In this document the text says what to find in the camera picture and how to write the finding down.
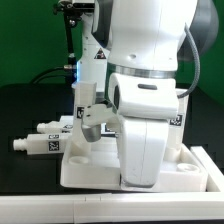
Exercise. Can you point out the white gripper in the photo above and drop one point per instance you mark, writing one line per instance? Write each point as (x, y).
(141, 143)

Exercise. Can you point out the white fiducial marker sheet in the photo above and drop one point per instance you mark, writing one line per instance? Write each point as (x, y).
(67, 122)

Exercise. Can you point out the white square desk top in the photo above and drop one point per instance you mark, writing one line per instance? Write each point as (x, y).
(101, 170)

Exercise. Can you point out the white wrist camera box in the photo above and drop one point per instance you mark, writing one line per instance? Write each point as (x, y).
(143, 97)

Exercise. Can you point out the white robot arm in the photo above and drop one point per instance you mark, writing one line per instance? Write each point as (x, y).
(146, 40)

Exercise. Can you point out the white L-shaped fence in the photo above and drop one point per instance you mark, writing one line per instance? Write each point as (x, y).
(99, 208)

